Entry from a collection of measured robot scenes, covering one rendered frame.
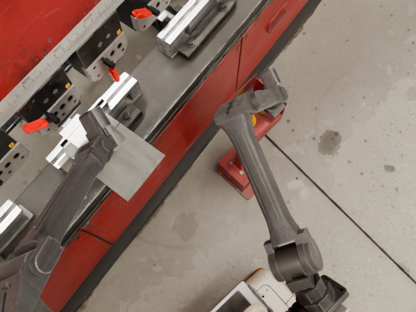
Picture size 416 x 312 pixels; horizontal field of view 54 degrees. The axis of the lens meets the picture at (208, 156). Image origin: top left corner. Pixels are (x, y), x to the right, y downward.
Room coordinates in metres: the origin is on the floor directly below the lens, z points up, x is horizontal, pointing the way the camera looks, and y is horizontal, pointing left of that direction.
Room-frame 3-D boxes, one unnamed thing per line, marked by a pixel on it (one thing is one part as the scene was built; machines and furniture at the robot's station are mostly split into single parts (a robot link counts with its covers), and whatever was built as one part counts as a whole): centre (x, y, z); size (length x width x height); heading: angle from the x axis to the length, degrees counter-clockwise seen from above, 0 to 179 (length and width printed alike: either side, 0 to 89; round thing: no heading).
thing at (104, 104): (0.52, 0.40, 0.99); 0.20 x 0.03 x 0.03; 142
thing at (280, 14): (1.22, -0.35, 0.59); 0.15 x 0.02 x 0.07; 142
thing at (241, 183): (0.63, -0.20, 0.06); 0.25 x 0.20 x 0.12; 45
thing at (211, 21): (0.95, -0.01, 0.89); 0.30 x 0.05 x 0.03; 142
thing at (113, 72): (0.59, 0.26, 1.20); 0.04 x 0.02 x 0.10; 52
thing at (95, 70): (0.64, 0.30, 1.26); 0.15 x 0.09 x 0.17; 142
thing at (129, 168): (0.42, 0.29, 1.00); 0.26 x 0.18 x 0.01; 52
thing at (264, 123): (0.65, -0.17, 0.75); 0.20 x 0.16 x 0.18; 135
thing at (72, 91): (0.49, 0.42, 1.26); 0.15 x 0.09 x 0.17; 142
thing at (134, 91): (0.55, 0.37, 0.92); 0.39 x 0.06 x 0.10; 142
